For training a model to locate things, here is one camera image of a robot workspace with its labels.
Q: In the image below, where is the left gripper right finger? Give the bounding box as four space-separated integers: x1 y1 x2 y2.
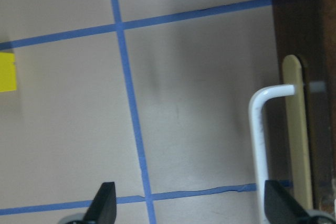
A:
264 180 311 224

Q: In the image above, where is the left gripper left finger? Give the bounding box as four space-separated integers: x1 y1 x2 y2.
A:
82 182 117 224

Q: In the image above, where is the wooden drawer with handle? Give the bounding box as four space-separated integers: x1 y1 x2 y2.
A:
248 0 335 223

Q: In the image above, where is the yellow block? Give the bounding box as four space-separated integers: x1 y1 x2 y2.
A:
0 52 17 92

